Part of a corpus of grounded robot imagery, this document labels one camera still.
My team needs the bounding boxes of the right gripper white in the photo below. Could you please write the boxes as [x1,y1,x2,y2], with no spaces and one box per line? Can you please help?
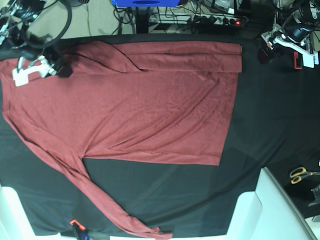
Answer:
[12,55,73,87]

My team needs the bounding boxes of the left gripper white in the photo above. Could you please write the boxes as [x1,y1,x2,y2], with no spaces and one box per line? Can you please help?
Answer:
[257,23,319,68]

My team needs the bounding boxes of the red long-sleeve T-shirt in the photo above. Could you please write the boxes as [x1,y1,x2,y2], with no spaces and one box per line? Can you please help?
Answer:
[0,41,242,240]

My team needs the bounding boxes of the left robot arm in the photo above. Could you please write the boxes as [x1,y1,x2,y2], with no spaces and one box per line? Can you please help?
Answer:
[257,0,320,70]

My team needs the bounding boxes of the orange black clamp right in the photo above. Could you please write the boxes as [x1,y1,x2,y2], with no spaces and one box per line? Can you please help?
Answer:
[293,51,303,70]

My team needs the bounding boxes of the orange black clamp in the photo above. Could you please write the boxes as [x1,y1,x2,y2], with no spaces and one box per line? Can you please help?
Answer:
[69,219,92,240]
[293,51,303,70]

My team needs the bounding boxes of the black table cloth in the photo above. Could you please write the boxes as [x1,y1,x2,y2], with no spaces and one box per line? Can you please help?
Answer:
[0,34,320,238]

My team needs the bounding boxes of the white power strip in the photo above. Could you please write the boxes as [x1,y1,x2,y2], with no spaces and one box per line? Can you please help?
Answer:
[149,12,249,27]

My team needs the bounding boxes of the blue box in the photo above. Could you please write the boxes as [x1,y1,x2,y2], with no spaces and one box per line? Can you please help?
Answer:
[111,0,180,7]

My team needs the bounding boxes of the orange black clamp bottom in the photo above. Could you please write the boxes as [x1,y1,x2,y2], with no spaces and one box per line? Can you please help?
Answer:
[69,219,92,240]

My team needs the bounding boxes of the black table stand post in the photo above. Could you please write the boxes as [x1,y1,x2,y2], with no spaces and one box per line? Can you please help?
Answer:
[133,6,153,34]

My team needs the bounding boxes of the yellow-handled scissors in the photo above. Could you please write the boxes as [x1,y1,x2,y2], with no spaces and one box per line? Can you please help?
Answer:
[289,166,320,185]

